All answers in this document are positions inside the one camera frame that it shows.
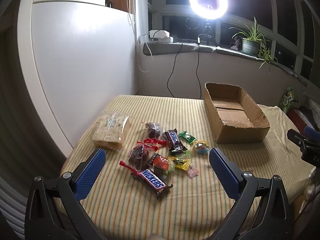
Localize pink candy sachet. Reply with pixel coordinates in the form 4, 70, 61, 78
186, 165, 200, 179

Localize egg-shaped colourful snack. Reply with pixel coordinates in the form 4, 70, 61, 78
193, 140, 209, 154

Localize yellow candy packet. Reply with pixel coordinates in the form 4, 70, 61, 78
168, 155, 191, 171

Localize bagged sliced bread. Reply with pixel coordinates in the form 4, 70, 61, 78
91, 111, 131, 151

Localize clear-wrapped green candy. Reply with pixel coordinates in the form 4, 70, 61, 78
168, 163, 175, 174

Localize dark dates bag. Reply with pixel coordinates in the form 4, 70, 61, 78
143, 122, 167, 147
119, 141, 158, 176

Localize large Snickers bar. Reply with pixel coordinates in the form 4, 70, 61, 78
131, 169, 173, 200

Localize green candy packet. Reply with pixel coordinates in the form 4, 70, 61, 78
178, 131, 197, 145

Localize small Snickers bar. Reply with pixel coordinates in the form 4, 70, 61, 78
163, 129, 187, 154

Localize black patterned snack packet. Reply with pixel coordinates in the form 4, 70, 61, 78
149, 153, 169, 180

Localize green snack bag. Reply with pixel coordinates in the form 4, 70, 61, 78
279, 87, 298, 113

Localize brown cardboard box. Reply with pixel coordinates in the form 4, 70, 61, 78
203, 82, 270, 144

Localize potted spider plant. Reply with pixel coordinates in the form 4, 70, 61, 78
229, 17, 278, 69

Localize small figurine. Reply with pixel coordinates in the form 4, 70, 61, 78
230, 36, 242, 51

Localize light tripod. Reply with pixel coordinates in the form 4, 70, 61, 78
203, 20, 216, 45

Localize black cable right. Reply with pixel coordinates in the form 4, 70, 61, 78
195, 33, 213, 100

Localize black cable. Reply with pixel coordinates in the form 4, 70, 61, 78
195, 33, 213, 100
166, 42, 184, 98

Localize black cable left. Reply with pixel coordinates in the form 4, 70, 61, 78
166, 42, 184, 98

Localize ring light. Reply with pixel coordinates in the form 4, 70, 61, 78
189, 0, 228, 20

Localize white cable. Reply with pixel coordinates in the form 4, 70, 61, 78
138, 33, 154, 74

